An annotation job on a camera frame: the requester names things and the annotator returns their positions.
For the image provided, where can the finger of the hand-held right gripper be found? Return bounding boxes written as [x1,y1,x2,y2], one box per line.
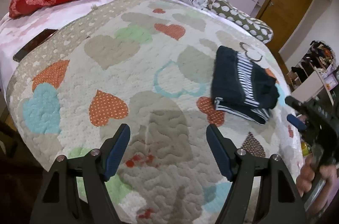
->
[287,114,308,131]
[285,95,308,112]

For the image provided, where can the dark navy striped pants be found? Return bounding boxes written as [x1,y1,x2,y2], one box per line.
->
[211,46,281,125]

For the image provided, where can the person's right hand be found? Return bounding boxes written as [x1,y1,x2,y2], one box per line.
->
[296,155,339,205]

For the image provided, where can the white board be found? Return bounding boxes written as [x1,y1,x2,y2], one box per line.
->
[291,72,335,105]

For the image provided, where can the wooden door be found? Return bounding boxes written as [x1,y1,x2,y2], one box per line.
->
[256,0,317,52]

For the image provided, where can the olive dotted pillow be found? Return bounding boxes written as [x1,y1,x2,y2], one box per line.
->
[207,0,274,44]

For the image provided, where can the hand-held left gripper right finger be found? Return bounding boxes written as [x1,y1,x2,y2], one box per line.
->
[206,123,308,224]

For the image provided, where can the heart-patterned quilt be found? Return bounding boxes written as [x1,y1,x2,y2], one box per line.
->
[7,0,305,224]

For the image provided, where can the cluttered shelf rack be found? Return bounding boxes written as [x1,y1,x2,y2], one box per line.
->
[290,40,339,92]

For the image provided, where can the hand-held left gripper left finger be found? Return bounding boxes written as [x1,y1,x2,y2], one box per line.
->
[30,123,131,224]

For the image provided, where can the dark phone on sheet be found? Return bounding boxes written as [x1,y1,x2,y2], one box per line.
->
[13,28,58,62]

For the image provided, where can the white bed sheet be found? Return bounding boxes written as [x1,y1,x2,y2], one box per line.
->
[0,0,133,92]

